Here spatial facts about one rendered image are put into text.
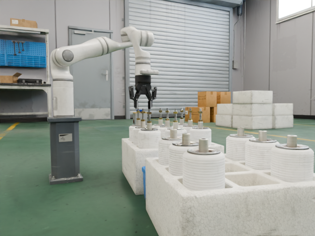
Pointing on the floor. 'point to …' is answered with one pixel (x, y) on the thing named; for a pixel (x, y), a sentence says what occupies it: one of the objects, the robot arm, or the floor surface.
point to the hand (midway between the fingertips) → (143, 106)
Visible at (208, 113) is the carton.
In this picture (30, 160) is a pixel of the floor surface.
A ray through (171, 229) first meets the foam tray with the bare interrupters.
